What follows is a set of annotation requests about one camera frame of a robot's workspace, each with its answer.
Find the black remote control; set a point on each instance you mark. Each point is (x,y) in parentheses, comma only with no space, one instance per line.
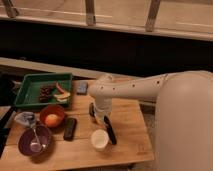
(70,126)

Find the black handled brush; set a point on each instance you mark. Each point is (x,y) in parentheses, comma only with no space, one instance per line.
(110,130)

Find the small metal cup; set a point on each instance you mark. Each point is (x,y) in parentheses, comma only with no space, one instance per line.
(91,111)

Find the white paper cup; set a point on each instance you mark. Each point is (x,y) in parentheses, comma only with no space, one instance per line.
(99,139)

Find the metal spoon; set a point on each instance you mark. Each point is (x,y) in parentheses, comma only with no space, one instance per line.
(36,145)

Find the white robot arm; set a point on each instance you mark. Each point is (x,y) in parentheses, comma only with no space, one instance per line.
(183,115)

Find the dark brown toy food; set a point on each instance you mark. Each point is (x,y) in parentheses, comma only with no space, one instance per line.
(45,93)

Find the grey crumpled cloth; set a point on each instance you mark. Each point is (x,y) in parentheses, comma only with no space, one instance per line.
(27,119)

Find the green plastic tray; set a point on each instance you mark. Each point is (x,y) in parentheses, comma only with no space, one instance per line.
(29,92)

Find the blue sponge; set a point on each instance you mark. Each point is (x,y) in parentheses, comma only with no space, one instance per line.
(82,88)

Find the purple bowl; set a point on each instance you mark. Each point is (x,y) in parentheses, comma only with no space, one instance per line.
(44,135)

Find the orange bowl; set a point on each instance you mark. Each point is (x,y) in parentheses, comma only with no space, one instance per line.
(52,109)

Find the wooden table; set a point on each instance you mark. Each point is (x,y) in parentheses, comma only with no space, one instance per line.
(133,142)

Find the orange fruit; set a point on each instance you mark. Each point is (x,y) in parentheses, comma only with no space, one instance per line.
(52,120)

